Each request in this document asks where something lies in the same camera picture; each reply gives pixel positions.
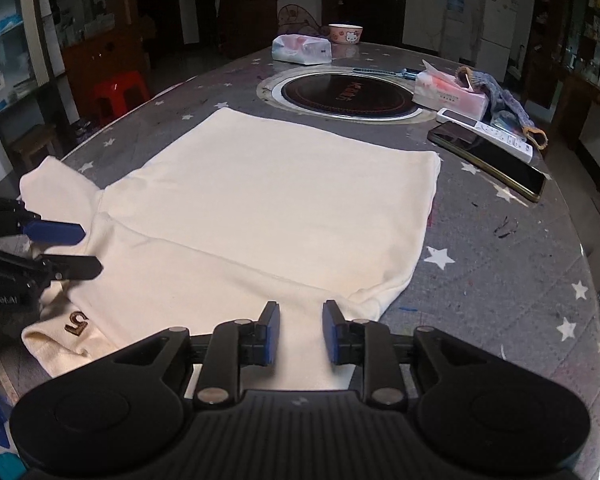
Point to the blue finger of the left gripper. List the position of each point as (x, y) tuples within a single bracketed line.
[(54, 233), (70, 268)]

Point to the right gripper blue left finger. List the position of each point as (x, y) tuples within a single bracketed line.
[(231, 347)]

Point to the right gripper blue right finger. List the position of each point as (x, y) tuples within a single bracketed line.
[(372, 348)]

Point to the cream sweatshirt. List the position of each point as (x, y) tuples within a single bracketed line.
[(238, 212)]

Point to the folding fan decoration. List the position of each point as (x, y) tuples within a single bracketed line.
[(296, 20)]

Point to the small wooden stool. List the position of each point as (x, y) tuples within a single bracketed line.
[(36, 139)]

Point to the red plastic stool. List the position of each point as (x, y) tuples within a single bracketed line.
[(118, 95)]

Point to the black smartphone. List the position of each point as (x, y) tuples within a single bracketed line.
[(490, 158)]

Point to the white power strip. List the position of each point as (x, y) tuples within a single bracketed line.
[(510, 142)]

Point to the round induction cooktop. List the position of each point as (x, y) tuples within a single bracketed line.
[(344, 93)]

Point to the pink tissue box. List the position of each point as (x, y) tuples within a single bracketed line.
[(435, 90)]

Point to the blue knitted cloth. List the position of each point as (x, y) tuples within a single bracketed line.
[(504, 110)]

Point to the blue comb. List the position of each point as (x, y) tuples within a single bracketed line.
[(404, 73)]

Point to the soft tissue pack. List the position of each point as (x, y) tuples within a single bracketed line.
[(302, 50)]

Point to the pink cartoon bowl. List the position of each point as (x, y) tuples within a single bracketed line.
[(344, 34)]

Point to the water dispenser with bottle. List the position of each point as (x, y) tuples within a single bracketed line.
[(452, 40)]

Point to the white refrigerator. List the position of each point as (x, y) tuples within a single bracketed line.
[(496, 36)]

